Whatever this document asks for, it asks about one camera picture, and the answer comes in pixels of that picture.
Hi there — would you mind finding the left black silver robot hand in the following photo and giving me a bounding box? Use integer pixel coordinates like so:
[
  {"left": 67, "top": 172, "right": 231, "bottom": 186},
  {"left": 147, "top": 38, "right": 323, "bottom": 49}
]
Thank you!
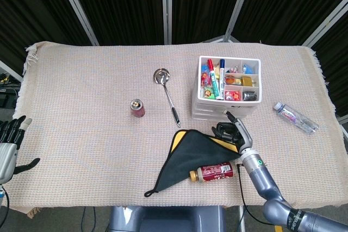
[{"left": 0, "top": 115, "right": 41, "bottom": 185}]

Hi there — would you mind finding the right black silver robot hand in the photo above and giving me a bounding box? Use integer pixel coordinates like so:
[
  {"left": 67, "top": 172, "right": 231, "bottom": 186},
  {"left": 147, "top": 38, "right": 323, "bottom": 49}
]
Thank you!
[{"left": 212, "top": 109, "right": 253, "bottom": 154}]

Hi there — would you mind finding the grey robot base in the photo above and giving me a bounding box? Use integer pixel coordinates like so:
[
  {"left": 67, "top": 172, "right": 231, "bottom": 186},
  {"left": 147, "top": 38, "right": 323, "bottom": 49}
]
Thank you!
[{"left": 108, "top": 206, "right": 226, "bottom": 232}]

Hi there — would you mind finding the white drawer organizer box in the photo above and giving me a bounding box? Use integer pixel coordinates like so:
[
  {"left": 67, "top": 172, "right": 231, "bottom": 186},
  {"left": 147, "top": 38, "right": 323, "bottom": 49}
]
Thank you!
[{"left": 191, "top": 55, "right": 262, "bottom": 121}]

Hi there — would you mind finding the red candy packet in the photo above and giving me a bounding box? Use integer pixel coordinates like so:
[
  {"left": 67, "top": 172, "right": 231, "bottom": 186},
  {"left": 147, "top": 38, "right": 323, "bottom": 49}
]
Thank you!
[{"left": 225, "top": 90, "right": 241, "bottom": 101}]

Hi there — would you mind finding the coffee bottle red label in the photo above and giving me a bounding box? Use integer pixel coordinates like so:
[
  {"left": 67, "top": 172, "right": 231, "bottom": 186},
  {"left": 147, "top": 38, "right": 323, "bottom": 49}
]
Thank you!
[{"left": 189, "top": 160, "right": 240, "bottom": 183}]

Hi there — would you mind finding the grey yellow microfibre cloth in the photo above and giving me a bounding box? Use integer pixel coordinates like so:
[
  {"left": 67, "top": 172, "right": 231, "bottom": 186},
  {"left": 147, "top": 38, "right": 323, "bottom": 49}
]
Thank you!
[{"left": 144, "top": 129, "right": 243, "bottom": 198}]

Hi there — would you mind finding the clear plastic water bottle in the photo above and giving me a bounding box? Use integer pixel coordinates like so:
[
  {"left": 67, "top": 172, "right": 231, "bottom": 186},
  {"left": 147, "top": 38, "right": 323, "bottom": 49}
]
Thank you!
[{"left": 273, "top": 102, "right": 319, "bottom": 135}]

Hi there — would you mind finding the brass padlock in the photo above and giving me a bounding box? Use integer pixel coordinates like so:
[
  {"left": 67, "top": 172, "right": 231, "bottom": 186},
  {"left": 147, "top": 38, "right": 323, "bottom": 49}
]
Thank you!
[{"left": 240, "top": 76, "right": 258, "bottom": 87}]

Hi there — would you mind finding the green yellow snack packet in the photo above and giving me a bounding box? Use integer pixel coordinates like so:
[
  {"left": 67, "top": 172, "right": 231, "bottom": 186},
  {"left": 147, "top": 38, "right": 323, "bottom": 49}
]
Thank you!
[{"left": 202, "top": 86, "right": 216, "bottom": 99}]

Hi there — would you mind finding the orange lock silver shackle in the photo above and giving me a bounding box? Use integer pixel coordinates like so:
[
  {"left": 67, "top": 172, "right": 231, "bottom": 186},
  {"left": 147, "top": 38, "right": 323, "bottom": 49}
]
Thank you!
[{"left": 224, "top": 76, "right": 243, "bottom": 86}]

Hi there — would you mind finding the green white marker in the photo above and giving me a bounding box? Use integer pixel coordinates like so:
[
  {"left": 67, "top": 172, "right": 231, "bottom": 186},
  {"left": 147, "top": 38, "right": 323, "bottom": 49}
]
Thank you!
[{"left": 210, "top": 70, "right": 223, "bottom": 100}]

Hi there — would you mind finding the red blue snack packet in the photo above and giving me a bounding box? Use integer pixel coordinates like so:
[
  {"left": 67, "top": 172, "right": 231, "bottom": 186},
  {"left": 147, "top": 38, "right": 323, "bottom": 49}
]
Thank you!
[{"left": 201, "top": 65, "right": 212, "bottom": 85}]

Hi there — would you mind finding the blue cap marker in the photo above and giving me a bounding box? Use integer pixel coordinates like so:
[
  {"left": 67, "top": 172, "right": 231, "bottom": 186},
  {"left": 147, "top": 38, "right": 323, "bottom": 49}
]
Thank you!
[{"left": 219, "top": 58, "right": 227, "bottom": 100}]

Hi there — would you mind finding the beige woven tablecloth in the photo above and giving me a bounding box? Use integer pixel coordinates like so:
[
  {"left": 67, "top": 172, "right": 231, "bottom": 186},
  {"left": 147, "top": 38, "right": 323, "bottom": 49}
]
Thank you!
[{"left": 5, "top": 41, "right": 344, "bottom": 218}]

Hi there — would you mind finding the grey metal table leg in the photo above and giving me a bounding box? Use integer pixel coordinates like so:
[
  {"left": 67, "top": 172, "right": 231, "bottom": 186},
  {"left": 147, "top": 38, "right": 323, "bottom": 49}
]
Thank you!
[{"left": 237, "top": 206, "right": 246, "bottom": 232}]

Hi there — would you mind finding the red soda can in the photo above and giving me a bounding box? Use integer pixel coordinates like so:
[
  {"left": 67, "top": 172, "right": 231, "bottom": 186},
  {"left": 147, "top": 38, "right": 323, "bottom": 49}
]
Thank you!
[{"left": 130, "top": 98, "right": 146, "bottom": 118}]

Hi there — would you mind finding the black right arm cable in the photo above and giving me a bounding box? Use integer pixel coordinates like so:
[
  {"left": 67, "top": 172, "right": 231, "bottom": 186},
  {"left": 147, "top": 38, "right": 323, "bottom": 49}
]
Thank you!
[{"left": 235, "top": 162, "right": 277, "bottom": 218}]

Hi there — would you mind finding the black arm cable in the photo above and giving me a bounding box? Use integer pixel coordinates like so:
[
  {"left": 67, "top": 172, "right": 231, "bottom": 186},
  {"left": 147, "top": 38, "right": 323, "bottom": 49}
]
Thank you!
[
  {"left": 0, "top": 188, "right": 10, "bottom": 232},
  {"left": 235, "top": 162, "right": 277, "bottom": 218}
]

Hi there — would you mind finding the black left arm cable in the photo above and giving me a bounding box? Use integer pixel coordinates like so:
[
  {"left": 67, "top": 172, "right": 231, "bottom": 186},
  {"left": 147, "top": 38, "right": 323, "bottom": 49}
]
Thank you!
[{"left": 0, "top": 188, "right": 10, "bottom": 232}]

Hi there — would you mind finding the white screen frame post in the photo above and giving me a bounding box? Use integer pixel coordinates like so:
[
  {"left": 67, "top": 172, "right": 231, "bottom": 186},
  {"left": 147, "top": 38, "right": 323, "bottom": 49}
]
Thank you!
[
  {"left": 53, "top": 0, "right": 100, "bottom": 46},
  {"left": 160, "top": 0, "right": 173, "bottom": 45},
  {"left": 0, "top": 60, "right": 24, "bottom": 82},
  {"left": 301, "top": 0, "right": 348, "bottom": 48},
  {"left": 223, "top": 0, "right": 257, "bottom": 43}
]

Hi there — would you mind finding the steel ladle black handle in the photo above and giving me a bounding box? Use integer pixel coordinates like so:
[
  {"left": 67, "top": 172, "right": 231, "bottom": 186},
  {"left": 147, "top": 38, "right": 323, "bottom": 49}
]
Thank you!
[{"left": 153, "top": 68, "right": 182, "bottom": 128}]

